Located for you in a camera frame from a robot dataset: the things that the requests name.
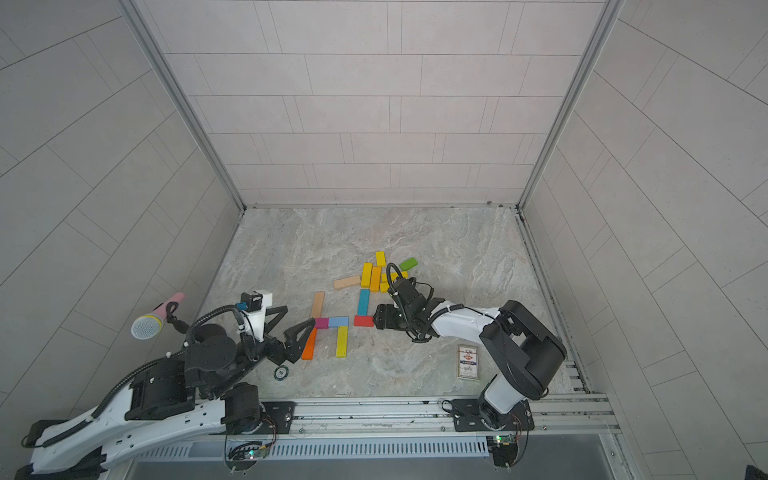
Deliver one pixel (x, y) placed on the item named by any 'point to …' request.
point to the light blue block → (335, 322)
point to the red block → (363, 321)
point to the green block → (409, 264)
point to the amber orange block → (375, 280)
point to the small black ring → (286, 375)
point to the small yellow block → (381, 259)
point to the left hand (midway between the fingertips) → (309, 319)
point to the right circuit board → (504, 448)
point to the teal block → (363, 303)
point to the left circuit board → (242, 456)
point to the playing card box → (468, 362)
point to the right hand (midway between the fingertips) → (382, 321)
